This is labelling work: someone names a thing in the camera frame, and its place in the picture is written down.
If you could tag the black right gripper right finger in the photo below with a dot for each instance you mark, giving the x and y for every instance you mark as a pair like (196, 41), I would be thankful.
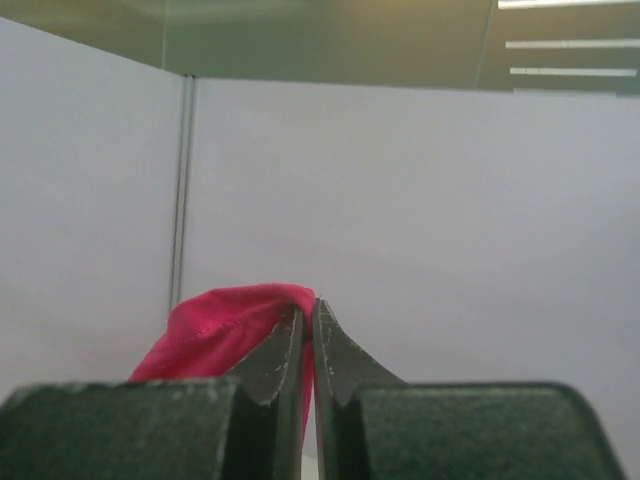
(342, 368)

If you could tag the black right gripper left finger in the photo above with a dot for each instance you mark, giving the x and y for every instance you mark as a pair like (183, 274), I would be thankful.
(265, 431)

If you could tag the pink t shirt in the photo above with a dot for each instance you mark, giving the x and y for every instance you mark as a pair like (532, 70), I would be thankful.
(186, 370)

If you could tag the left aluminium frame post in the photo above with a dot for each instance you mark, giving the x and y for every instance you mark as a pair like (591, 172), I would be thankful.
(188, 107)

